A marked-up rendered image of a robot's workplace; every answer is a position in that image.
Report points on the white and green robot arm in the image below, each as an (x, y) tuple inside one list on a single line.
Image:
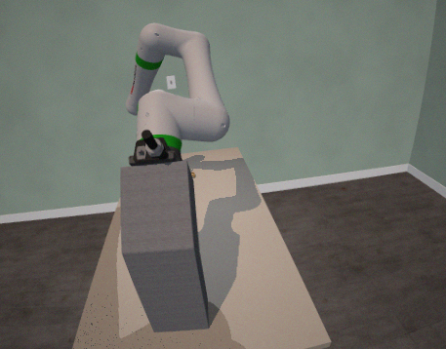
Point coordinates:
[(163, 118)]

